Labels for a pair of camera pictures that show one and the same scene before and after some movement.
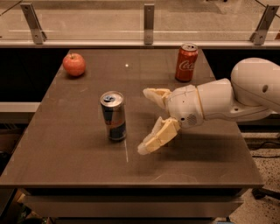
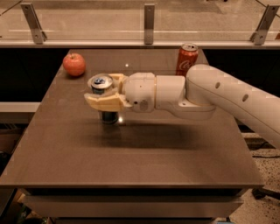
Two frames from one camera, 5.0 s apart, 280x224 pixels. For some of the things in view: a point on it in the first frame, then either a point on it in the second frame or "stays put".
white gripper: [184, 105] to [139, 91]
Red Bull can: [114, 108] to [100, 83]
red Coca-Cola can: [186, 61] stays put
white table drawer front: [132, 206] stays put
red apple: [74, 64] stays put
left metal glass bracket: [38, 34] stays put
